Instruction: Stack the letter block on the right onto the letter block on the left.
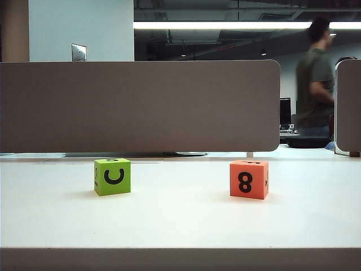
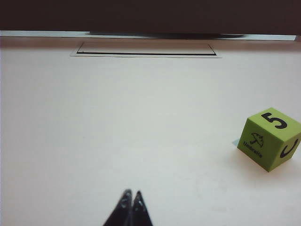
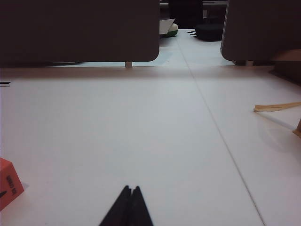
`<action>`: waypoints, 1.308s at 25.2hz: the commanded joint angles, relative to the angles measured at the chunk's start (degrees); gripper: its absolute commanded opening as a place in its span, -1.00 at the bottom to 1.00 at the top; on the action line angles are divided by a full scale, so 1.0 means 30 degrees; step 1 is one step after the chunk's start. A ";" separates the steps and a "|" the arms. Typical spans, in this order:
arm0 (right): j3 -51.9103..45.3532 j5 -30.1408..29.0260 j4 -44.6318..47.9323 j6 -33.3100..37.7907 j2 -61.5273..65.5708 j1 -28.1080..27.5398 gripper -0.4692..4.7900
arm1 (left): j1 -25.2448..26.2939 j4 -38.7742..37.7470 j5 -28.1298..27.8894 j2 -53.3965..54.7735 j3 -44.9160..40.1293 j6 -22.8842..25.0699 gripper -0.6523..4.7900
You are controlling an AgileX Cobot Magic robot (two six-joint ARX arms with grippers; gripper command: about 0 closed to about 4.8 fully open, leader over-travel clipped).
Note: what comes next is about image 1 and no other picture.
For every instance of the wide grey desk divider panel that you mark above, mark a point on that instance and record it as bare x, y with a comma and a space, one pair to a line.
138, 107

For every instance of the orange letter block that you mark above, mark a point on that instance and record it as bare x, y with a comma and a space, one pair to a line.
248, 179

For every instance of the narrow grey desk divider panel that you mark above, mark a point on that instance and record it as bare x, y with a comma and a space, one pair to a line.
348, 107

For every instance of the metal wall switch plate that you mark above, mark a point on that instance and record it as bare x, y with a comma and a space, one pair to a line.
78, 52

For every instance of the black computer monitor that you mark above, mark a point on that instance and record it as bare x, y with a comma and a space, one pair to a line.
285, 110

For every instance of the white divider support post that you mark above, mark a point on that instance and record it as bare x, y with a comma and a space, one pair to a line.
249, 154

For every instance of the green letter block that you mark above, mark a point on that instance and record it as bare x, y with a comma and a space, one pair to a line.
112, 177

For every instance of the person in green shirt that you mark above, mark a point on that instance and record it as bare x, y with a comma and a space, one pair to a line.
314, 84

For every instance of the long ceiling light strip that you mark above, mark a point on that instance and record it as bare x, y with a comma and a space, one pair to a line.
220, 25

